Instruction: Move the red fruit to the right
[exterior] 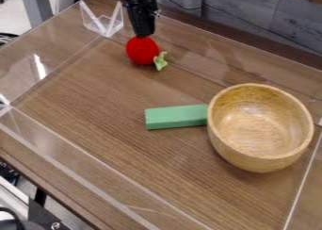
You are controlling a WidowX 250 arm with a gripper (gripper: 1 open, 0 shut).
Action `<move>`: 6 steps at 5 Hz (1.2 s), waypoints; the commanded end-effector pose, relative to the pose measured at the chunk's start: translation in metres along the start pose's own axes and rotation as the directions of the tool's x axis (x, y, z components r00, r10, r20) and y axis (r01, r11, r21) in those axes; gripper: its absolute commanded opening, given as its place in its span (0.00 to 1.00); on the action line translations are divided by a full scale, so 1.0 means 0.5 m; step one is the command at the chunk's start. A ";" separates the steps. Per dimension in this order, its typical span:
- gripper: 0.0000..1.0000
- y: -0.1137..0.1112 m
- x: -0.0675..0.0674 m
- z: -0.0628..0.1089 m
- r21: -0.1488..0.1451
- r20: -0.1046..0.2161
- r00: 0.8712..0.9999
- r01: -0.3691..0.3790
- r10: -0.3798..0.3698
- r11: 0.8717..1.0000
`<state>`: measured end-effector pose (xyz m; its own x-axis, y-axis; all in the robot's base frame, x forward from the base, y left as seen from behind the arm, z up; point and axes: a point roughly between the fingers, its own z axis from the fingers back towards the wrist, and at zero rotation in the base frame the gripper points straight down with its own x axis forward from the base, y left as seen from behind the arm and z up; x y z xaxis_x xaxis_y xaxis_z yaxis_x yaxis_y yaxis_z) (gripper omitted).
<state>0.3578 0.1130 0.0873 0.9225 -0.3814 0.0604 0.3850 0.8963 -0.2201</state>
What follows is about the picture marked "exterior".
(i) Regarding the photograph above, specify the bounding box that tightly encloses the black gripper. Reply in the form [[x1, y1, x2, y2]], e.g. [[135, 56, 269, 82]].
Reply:
[[123, 0, 161, 38]]

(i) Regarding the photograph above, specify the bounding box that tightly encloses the red knitted strawberry fruit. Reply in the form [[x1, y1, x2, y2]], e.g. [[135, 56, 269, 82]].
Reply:
[[126, 37, 169, 72]]

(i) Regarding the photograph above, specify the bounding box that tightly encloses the green rectangular block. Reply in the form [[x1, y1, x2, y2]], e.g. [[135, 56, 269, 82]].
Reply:
[[145, 104, 208, 130]]

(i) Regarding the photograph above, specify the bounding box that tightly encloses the wooden bowl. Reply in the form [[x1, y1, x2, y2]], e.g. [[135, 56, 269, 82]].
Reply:
[[208, 83, 314, 173]]

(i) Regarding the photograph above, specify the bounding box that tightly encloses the clear acrylic corner bracket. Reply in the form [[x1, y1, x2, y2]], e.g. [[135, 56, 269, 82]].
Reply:
[[79, 0, 125, 38]]

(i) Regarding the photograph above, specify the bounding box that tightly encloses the grey metal post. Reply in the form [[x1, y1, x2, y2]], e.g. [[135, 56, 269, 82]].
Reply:
[[23, 0, 54, 27]]

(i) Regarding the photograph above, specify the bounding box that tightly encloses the black table clamp mount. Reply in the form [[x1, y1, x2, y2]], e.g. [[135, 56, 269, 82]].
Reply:
[[25, 200, 73, 230]]

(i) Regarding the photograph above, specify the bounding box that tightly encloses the black cable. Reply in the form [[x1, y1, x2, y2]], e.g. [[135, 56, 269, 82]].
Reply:
[[0, 206, 27, 230]]

